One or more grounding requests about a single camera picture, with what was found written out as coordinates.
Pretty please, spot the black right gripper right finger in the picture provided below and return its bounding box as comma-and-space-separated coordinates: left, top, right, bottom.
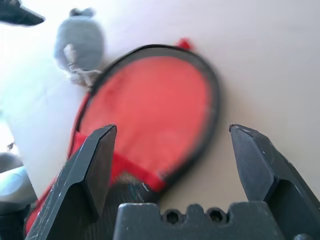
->
228, 123, 320, 240

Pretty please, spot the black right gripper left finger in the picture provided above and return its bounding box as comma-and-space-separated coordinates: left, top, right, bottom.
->
24, 123, 118, 240

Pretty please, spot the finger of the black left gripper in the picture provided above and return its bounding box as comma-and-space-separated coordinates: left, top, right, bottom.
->
0, 0, 46, 27

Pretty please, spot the grey plush ball zipper charm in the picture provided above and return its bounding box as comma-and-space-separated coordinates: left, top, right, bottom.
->
53, 7, 106, 89

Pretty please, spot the red black paddle case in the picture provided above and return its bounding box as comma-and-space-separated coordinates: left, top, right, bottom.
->
24, 37, 223, 240

